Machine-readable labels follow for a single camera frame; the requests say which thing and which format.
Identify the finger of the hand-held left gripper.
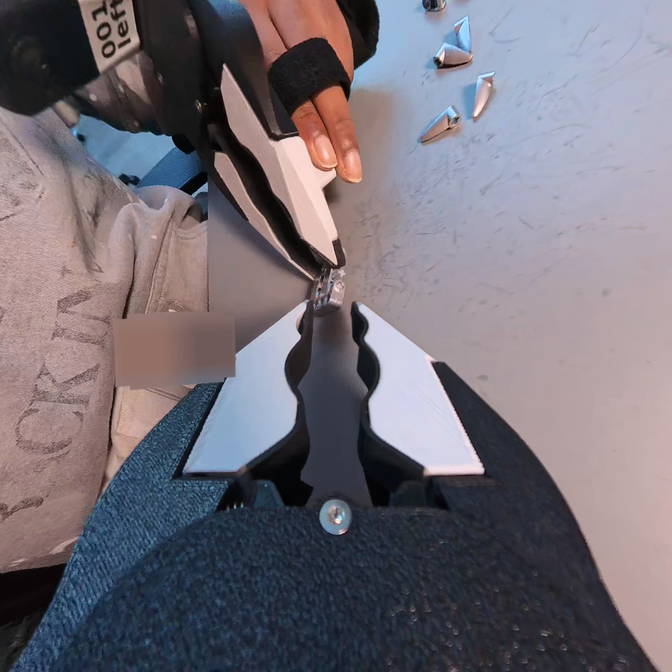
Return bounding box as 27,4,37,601
210,150,318,281
218,65,347,271

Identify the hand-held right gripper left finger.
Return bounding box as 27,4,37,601
182,303,316,505

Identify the small grey beam assembly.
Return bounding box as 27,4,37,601
309,265,348,312

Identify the grey desk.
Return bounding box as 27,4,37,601
205,0,672,672

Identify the person's left hand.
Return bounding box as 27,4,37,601
240,0,365,186

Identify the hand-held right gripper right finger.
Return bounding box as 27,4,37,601
352,303,486,505

